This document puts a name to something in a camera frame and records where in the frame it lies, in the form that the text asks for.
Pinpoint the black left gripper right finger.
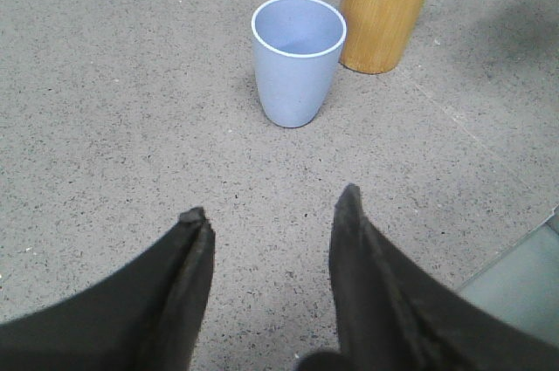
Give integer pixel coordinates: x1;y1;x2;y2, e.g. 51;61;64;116
328;183;558;370

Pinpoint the blue plastic cup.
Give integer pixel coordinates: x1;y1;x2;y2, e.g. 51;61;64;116
251;0;348;128

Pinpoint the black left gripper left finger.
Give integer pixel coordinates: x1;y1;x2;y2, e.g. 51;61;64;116
1;207;215;370

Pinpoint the bamboo cylindrical holder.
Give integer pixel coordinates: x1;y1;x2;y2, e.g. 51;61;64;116
340;0;424;74

